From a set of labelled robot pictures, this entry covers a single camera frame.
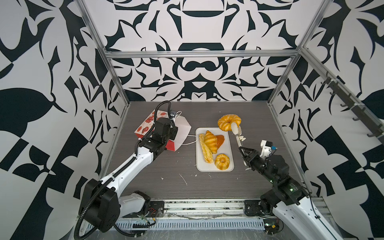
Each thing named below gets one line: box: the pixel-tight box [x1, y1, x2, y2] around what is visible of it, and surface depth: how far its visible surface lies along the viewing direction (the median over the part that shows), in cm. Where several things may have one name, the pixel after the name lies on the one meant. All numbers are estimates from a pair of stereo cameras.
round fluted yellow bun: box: [214, 153, 230, 171], surface depth 88 cm
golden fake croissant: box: [204, 130, 218, 154], surface depth 93 cm
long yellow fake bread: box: [199, 133, 214, 164], surface depth 92 cm
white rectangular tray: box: [195, 127, 234, 172], surface depth 92 cm
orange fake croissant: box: [216, 134, 225, 150], surface depth 98 cm
